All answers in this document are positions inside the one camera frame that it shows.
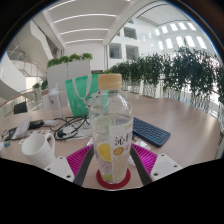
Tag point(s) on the flat round red coaster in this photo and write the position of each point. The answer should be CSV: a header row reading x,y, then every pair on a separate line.
x,y
113,185

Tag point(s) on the small white packet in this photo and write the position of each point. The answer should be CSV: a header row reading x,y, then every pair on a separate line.
x,y
142,144

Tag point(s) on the row of green plants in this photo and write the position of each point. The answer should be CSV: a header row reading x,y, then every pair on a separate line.
x,y
166,71

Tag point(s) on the black chair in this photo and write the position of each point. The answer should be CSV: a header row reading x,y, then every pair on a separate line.
x,y
20,107

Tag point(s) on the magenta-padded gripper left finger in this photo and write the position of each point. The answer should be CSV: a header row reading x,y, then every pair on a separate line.
x,y
78,159

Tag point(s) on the clear plastic water bottle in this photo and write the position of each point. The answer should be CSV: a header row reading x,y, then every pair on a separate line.
x,y
55,102

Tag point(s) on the clear drink bottle yellow cap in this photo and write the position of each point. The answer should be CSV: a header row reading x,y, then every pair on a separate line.
x,y
111,133

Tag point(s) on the white cabinet with plants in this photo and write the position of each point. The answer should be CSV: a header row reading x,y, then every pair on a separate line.
x,y
68,71

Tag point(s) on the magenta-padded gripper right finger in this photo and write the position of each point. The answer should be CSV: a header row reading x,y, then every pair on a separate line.
x,y
146,157

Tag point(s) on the green tote bag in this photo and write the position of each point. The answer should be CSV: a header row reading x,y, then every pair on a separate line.
x,y
78,96

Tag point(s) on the grey booklet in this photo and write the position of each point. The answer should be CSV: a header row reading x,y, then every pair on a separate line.
x,y
19,129

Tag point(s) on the dark blue keyboard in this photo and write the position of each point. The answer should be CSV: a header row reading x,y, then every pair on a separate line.
x,y
151,132

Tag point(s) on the ceiling light strips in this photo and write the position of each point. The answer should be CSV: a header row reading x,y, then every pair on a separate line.
x,y
83,23

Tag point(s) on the white mug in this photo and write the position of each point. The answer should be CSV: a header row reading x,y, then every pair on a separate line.
x,y
37,149

